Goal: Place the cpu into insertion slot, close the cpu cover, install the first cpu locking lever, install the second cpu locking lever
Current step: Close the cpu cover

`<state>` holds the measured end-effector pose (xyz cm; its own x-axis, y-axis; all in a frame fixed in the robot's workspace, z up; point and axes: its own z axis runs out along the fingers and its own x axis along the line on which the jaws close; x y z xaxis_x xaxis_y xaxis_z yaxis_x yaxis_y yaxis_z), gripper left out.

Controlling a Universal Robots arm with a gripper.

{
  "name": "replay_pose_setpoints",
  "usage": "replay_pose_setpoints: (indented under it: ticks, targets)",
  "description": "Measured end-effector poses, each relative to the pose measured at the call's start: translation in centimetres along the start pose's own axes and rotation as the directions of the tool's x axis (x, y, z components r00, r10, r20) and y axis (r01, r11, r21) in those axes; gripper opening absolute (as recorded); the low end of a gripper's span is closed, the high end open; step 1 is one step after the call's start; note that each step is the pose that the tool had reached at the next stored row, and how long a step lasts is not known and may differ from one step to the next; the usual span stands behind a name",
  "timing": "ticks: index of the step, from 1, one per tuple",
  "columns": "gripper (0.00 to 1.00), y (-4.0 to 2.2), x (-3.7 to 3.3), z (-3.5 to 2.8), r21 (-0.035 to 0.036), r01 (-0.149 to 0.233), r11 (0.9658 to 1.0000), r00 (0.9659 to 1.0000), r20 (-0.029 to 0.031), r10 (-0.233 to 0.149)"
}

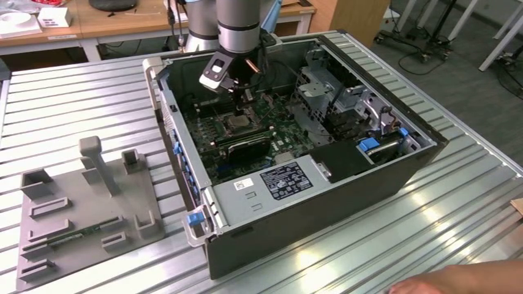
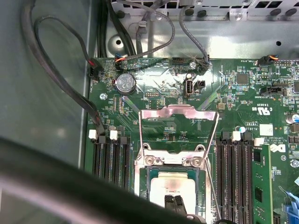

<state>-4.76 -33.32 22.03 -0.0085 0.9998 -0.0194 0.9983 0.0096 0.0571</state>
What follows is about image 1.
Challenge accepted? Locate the green motherboard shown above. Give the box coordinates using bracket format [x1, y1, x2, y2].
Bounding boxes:
[182, 91, 328, 181]

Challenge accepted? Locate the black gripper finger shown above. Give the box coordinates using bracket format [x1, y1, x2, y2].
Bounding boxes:
[232, 87, 244, 116]
[243, 89, 255, 119]

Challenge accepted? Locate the wooden desk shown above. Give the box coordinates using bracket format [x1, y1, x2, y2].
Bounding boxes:
[0, 0, 318, 62]

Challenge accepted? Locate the grey parts rack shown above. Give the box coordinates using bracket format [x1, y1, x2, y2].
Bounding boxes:
[15, 135, 167, 292]

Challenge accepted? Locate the black hanging arm cable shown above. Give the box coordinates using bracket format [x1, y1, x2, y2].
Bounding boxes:
[163, 0, 184, 53]

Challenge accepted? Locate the metal socket cover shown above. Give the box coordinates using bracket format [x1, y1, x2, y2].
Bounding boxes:
[220, 110, 260, 136]

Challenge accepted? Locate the wooden cabinet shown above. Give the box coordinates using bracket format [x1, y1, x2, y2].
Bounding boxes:
[328, 0, 391, 48]

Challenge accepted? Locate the silver drive cage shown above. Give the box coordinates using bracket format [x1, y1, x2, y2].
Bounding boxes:
[290, 45, 372, 145]

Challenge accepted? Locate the silver CPU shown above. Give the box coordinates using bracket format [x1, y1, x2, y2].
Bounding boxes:
[227, 116, 252, 129]

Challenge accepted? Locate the black wheeled stand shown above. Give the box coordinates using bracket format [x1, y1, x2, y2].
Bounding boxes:
[375, 0, 455, 64]

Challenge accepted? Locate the black plastic shroud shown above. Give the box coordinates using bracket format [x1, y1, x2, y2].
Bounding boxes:
[310, 141, 379, 184]

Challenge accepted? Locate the black round object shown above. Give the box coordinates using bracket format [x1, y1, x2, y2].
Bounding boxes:
[88, 0, 139, 11]

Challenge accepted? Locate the open black PC case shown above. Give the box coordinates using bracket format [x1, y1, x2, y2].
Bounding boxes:
[142, 29, 450, 280]

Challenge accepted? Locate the white cardboard box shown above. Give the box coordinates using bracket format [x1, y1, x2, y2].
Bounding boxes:
[35, 7, 74, 29]

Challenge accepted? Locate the CPU socket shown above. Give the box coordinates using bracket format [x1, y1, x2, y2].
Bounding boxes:
[219, 110, 263, 137]

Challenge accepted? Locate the silver power supply unit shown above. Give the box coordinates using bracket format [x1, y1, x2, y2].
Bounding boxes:
[203, 154, 332, 237]

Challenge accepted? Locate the black graphics card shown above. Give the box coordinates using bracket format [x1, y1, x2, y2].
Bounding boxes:
[212, 134, 274, 163]

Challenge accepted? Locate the green RAM stick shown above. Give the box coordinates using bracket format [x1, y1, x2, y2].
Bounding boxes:
[47, 225, 103, 246]

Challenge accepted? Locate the blue plastic latch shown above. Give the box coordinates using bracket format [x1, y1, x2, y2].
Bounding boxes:
[356, 137, 380, 154]

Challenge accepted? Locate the white table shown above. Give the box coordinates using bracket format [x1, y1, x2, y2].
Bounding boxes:
[478, 0, 523, 73]

